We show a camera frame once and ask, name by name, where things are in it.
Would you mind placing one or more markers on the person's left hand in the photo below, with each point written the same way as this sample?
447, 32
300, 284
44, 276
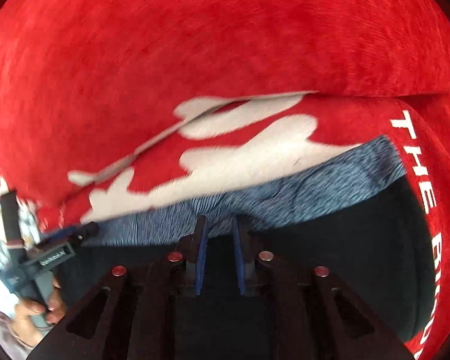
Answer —
22, 326

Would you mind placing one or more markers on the red wedding bed quilt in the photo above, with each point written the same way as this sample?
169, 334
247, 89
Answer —
228, 146

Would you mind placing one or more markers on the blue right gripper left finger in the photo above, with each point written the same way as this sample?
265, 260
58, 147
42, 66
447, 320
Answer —
201, 234

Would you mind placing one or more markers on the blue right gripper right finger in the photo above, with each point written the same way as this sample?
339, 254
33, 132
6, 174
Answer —
240, 246

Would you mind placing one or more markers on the red wedding pillow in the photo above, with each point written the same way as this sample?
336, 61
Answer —
83, 83

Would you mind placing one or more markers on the black pants with blue waistband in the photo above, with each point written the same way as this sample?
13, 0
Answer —
355, 214

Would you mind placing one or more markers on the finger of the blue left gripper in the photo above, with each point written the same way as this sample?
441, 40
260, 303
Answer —
59, 235

